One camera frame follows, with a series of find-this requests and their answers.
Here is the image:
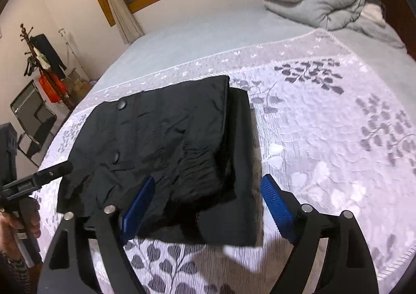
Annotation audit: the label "black pants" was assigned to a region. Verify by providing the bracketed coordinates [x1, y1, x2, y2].
[56, 75, 264, 247]

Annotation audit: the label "black hanging garment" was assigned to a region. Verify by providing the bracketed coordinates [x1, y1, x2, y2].
[32, 34, 67, 78]

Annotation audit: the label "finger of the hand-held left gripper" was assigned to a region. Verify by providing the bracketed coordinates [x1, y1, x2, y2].
[31, 162, 74, 184]

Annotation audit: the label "white fleece cloth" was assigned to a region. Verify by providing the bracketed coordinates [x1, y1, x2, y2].
[361, 3, 387, 22]

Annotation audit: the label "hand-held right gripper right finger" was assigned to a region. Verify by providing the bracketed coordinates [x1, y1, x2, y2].
[260, 173, 380, 294]

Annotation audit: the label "wooden coat rack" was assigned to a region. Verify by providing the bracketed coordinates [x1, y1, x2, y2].
[19, 23, 75, 109]

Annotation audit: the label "orange bag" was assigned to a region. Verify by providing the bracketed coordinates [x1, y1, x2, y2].
[38, 73, 70, 104]

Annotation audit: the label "white floral lace blanket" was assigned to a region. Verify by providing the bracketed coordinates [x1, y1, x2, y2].
[29, 28, 416, 294]

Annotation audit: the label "wire basket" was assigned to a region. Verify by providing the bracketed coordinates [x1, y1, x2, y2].
[63, 68, 93, 101]

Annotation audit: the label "person's left hand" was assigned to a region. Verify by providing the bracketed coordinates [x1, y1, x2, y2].
[0, 210, 41, 260]

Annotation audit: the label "white metal stand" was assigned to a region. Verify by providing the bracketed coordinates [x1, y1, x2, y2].
[58, 29, 90, 82]

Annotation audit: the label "bed with grey sheet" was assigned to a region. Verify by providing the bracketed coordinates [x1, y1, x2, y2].
[94, 5, 416, 100]

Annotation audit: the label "beige curtain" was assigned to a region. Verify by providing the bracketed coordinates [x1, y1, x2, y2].
[87, 0, 145, 46]

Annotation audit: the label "black metal frame chair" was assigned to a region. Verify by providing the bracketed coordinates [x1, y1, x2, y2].
[10, 80, 57, 168]

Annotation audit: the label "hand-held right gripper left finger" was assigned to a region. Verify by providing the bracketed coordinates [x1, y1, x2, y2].
[37, 175, 156, 294]

